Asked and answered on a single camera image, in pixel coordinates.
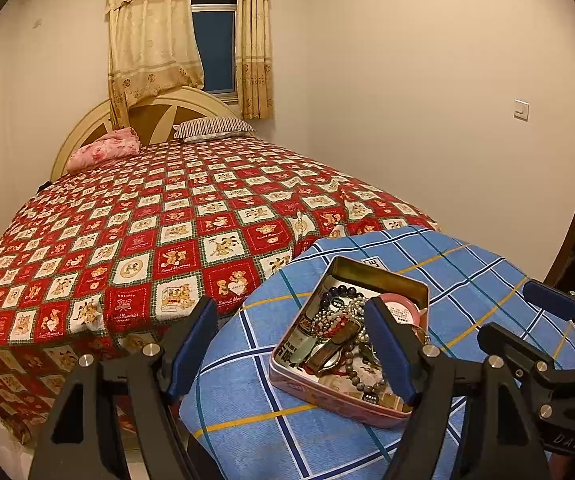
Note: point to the cream wooden headboard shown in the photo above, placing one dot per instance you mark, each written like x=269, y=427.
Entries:
x=152, y=120

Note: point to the white light switch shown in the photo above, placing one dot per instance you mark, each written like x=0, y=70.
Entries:
x=521, y=109

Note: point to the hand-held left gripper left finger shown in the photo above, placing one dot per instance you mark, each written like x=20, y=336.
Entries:
x=195, y=340

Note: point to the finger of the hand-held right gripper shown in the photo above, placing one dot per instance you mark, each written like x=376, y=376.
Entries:
x=517, y=350
x=550, y=299

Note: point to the pink floral pillow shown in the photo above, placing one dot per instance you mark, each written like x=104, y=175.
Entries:
x=102, y=150

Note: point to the narrow beige curtain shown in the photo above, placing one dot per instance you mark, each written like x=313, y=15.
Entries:
x=255, y=50

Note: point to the blue plaid cloth covered table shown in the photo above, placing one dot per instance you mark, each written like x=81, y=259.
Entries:
x=467, y=270

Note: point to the striped pillow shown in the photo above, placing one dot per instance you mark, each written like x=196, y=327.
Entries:
x=212, y=127

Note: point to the window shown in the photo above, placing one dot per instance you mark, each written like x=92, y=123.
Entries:
x=212, y=50

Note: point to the wide beige curtain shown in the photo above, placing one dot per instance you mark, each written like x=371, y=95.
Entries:
x=152, y=35

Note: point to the pink metal tin box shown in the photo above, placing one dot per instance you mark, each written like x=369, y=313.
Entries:
x=327, y=407

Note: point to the red patterned bedspread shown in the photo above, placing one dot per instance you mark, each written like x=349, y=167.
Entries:
x=167, y=210

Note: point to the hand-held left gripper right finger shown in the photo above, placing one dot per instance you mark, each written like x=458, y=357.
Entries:
x=390, y=350

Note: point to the pink round tin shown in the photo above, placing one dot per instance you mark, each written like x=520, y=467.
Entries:
x=402, y=310

